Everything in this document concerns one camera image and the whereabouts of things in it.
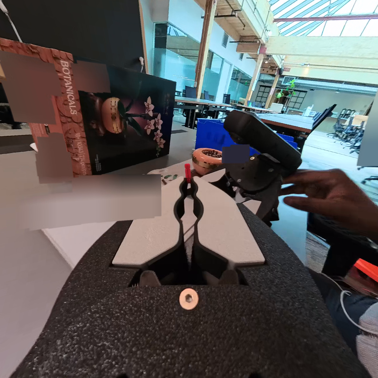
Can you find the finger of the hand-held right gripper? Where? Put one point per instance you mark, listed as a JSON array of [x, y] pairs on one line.
[[249, 204], [217, 177]]

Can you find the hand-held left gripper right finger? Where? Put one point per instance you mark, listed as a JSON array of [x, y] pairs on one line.
[[227, 233]]

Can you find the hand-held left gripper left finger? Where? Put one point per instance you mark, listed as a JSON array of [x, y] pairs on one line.
[[153, 236]]

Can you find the small red brick axle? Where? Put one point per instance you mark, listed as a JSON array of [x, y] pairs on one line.
[[187, 171]]

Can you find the person's right forearm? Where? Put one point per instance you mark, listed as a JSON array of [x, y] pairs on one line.
[[367, 212]]

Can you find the grey desk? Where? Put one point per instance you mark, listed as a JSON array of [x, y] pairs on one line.
[[23, 280]]

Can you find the person's right hand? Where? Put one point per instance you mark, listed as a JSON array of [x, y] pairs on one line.
[[330, 195]]

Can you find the pink toy brick flowerpot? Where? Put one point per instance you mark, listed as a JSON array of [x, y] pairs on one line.
[[206, 162]]

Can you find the long office table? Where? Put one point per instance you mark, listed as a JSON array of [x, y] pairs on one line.
[[200, 102], [286, 121]]

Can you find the blue plastic bin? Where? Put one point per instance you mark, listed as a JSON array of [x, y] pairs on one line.
[[209, 138]]

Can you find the green potted plant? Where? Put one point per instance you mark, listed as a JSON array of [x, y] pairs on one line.
[[288, 88]]

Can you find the wooden column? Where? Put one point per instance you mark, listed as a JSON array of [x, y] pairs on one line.
[[255, 76], [205, 50]]

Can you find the white instruction booklet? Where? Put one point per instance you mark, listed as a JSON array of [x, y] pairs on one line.
[[82, 239]]

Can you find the group of black office chairs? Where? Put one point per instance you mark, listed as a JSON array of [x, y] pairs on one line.
[[348, 130]]

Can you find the orange and black toy box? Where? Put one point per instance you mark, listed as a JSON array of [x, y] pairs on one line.
[[133, 118]]

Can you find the orange plastic object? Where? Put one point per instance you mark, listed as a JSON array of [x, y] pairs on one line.
[[367, 268]]

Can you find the person's dark trousers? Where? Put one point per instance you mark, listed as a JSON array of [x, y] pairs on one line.
[[342, 319]]

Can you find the grey knit garment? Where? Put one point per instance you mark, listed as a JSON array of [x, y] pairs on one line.
[[369, 336]]

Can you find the black partition panel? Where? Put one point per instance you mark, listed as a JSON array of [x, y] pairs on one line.
[[88, 29]]

